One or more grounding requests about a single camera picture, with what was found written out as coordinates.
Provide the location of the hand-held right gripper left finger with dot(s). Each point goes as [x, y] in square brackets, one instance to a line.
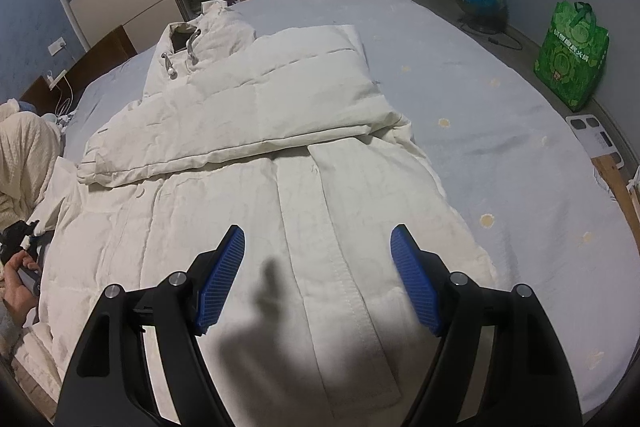
[222, 277]

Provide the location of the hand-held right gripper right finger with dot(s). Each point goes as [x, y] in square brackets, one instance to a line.
[415, 277]

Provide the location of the white puffer jacket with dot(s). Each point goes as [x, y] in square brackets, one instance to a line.
[250, 107]

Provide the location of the person's left hand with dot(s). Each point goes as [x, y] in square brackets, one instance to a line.
[17, 297]

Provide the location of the cream fleece cloth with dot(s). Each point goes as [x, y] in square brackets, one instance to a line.
[25, 157]

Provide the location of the bed with light blue sheet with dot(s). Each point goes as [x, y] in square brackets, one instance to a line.
[475, 107]

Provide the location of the brown wooden headboard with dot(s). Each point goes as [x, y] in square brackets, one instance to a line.
[107, 44]

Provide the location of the wooden plank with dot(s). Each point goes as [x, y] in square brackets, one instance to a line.
[617, 187]

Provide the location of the white bathroom scale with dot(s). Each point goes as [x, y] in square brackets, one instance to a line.
[597, 137]

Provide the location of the green shopping bag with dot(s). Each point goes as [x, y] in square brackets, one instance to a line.
[570, 57]

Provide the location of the white wall socket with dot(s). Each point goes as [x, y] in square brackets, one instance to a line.
[56, 78]
[56, 45]

